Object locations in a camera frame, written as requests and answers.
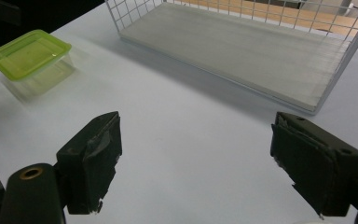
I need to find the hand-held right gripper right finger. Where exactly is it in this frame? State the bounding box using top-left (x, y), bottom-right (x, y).
top-left (269, 111), bottom-right (358, 218)

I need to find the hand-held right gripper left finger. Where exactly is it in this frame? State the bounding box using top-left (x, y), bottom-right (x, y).
top-left (56, 110), bottom-right (123, 216)

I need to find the clear container with green lid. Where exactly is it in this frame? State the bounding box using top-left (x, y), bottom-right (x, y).
top-left (0, 29), bottom-right (76, 104)

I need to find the white wire rack with board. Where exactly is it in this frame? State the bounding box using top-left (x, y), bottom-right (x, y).
top-left (104, 0), bottom-right (358, 116)

